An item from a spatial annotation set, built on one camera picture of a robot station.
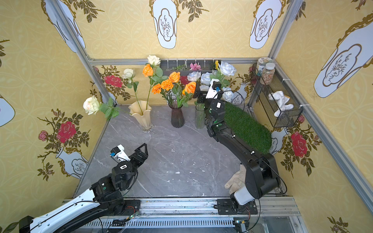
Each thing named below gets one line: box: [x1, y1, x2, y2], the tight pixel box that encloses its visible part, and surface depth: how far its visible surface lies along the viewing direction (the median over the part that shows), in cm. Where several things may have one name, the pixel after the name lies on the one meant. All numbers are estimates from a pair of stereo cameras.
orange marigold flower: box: [151, 83, 162, 95], surface depth 85 cm
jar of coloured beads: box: [259, 62, 276, 85], surface depth 81 cm
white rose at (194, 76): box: [186, 70, 202, 82], surface depth 84 cm
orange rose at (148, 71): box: [142, 64, 170, 110], surface depth 86 cm
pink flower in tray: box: [189, 62, 203, 71], surface depth 90 cm
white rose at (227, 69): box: [218, 61, 238, 77], surface depth 73 cm
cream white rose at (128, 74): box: [122, 68, 144, 116], surface depth 90 cm
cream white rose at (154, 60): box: [145, 54, 164, 110], surface depth 85 cm
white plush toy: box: [268, 90, 294, 118], surface depth 73 cm
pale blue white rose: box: [200, 71, 213, 86], surface depth 82 cm
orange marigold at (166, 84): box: [160, 79, 174, 92], surface depth 83 cm
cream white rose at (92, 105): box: [83, 95, 131, 120], surface depth 64 cm
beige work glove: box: [224, 163, 247, 196], surface depth 83 cm
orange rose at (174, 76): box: [169, 71, 181, 84], surface depth 85 cm
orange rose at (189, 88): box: [182, 81, 197, 96], surface depth 80 cm
